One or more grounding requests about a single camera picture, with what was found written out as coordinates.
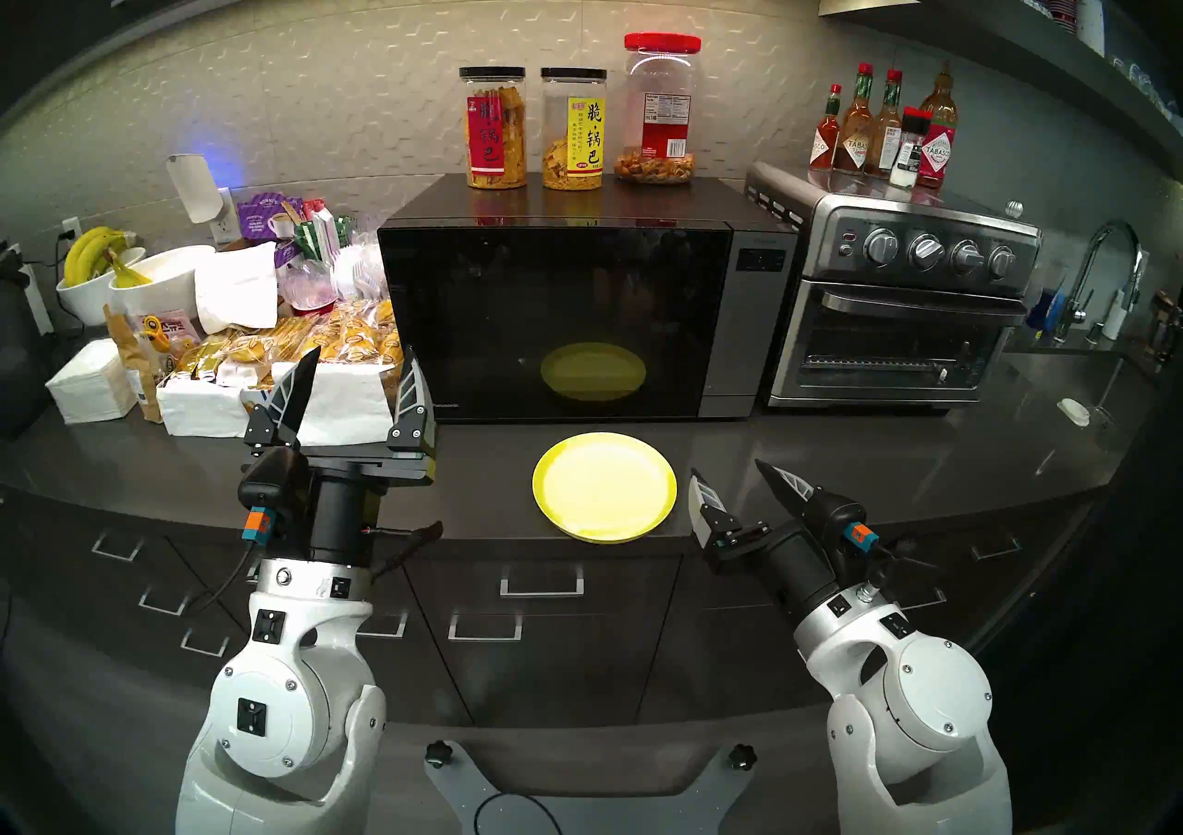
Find black steel Panasonic microwave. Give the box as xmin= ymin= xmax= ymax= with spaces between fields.
xmin=377 ymin=173 xmax=799 ymax=424

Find chrome kitchen faucet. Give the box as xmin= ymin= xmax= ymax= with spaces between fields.
xmin=1054 ymin=220 xmax=1147 ymax=344

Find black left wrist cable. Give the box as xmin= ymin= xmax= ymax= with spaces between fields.
xmin=370 ymin=521 xmax=445 ymax=580

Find dark wall shelf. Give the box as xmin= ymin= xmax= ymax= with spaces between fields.
xmin=818 ymin=0 xmax=1183 ymax=183

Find large clear jar red lid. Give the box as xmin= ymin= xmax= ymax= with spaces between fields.
xmin=621 ymin=32 xmax=702 ymax=186

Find black countertop appliance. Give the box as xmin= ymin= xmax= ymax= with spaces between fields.
xmin=0 ymin=246 xmax=52 ymax=437

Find small red Tabasco bottle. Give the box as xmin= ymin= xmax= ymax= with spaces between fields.
xmin=809 ymin=84 xmax=844 ymax=171

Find yellow plate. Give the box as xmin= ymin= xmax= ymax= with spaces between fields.
xmin=531 ymin=432 xmax=678 ymax=546

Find snack jar red label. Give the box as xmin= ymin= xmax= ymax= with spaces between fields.
xmin=458 ymin=66 xmax=528 ymax=191

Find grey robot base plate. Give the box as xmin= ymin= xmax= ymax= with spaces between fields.
xmin=425 ymin=739 xmax=759 ymax=835

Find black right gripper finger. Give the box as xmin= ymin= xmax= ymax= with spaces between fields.
xmin=754 ymin=459 xmax=842 ymax=531
xmin=688 ymin=469 xmax=772 ymax=575

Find white paper bag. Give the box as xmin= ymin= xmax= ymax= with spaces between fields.
xmin=194 ymin=242 xmax=280 ymax=335

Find dark lower drawer cabinets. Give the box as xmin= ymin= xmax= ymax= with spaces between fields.
xmin=0 ymin=491 xmax=1110 ymax=732

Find yellow banana bunch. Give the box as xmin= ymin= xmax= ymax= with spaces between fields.
xmin=62 ymin=226 xmax=140 ymax=289

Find green white sachet box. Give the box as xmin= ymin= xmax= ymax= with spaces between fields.
xmin=294 ymin=198 xmax=357 ymax=263

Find small white bowl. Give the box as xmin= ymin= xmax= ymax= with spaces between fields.
xmin=55 ymin=246 xmax=147 ymax=328

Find orange-brown hot sauce bottle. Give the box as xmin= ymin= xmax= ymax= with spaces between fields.
xmin=833 ymin=62 xmax=877 ymax=175

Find clear plastic cutlery pack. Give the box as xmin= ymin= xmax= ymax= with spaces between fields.
xmin=333 ymin=242 xmax=387 ymax=303

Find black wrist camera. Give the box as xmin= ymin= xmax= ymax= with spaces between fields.
xmin=813 ymin=491 xmax=888 ymax=566
xmin=238 ymin=447 xmax=311 ymax=549

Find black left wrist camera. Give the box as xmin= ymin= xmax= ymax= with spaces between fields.
xmin=238 ymin=447 xmax=311 ymax=549

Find pink snack packet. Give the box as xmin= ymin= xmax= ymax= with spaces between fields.
xmin=139 ymin=311 xmax=200 ymax=354

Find stainless steel toaster oven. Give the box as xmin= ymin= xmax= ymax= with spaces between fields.
xmin=745 ymin=160 xmax=1043 ymax=409

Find large red Tabasco bottle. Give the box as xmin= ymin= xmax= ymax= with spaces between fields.
xmin=917 ymin=61 xmax=959 ymax=189

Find brown kraft paper bag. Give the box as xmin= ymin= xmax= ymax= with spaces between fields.
xmin=102 ymin=305 xmax=165 ymax=424

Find large white bowl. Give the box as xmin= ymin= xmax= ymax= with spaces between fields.
xmin=109 ymin=244 xmax=218 ymax=335

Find snack jar yellow label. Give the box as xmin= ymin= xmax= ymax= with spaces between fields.
xmin=540 ymin=67 xmax=608 ymax=193

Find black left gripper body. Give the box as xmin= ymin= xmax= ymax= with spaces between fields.
xmin=292 ymin=447 xmax=437 ymax=568

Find white cardboard snack box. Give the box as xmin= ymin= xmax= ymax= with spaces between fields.
xmin=155 ymin=362 xmax=398 ymax=448

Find stainless steel sink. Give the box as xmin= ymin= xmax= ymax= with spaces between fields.
xmin=1003 ymin=348 xmax=1156 ymax=455

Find white napkin stack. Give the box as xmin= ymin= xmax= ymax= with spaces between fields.
xmin=46 ymin=339 xmax=138 ymax=426

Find black cap spice shaker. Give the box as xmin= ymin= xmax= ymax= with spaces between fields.
xmin=889 ymin=107 xmax=933 ymax=190

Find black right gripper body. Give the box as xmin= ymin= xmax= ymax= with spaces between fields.
xmin=713 ymin=521 xmax=846 ymax=622

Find brown glass bottle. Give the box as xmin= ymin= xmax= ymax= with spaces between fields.
xmin=1146 ymin=288 xmax=1183 ymax=363

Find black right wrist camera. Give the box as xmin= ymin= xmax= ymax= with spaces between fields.
xmin=813 ymin=491 xmax=888 ymax=566

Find pale brown hot sauce bottle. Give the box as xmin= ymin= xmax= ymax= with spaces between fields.
xmin=867 ymin=69 xmax=905 ymax=178

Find white plug-in device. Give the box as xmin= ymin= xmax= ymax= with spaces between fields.
xmin=165 ymin=153 xmax=223 ymax=224

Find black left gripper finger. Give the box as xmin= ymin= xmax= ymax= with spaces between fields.
xmin=386 ymin=357 xmax=437 ymax=457
xmin=244 ymin=346 xmax=323 ymax=450

